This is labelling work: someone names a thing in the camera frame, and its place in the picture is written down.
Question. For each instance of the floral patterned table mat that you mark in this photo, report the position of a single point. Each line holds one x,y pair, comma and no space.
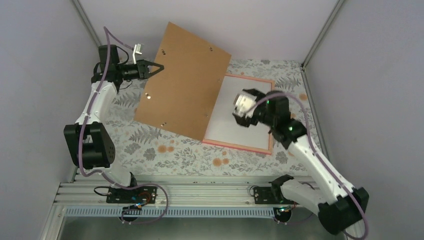
146,150

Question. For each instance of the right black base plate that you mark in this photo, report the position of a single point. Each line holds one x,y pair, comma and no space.
264,196

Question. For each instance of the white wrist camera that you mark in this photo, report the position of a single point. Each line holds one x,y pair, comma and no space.
244,105
137,50

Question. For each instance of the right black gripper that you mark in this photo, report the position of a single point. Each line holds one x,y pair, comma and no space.
244,121

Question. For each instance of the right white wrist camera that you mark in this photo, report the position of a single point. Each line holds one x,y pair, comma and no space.
244,105

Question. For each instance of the brown cardboard backing board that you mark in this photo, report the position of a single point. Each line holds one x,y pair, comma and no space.
180,99

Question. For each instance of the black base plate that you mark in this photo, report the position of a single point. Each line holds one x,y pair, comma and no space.
264,196
142,195

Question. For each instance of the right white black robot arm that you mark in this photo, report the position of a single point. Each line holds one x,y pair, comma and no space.
336,202

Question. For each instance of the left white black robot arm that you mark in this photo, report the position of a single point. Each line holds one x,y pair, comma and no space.
90,146

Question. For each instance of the aluminium rail base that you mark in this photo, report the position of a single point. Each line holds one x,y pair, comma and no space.
185,208

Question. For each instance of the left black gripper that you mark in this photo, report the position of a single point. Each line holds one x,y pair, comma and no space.
142,66

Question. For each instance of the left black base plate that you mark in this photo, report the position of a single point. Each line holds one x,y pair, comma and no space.
142,195

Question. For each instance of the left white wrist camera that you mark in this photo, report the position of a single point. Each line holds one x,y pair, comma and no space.
137,50

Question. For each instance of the orange pink wooden frame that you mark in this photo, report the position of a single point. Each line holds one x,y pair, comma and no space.
251,132

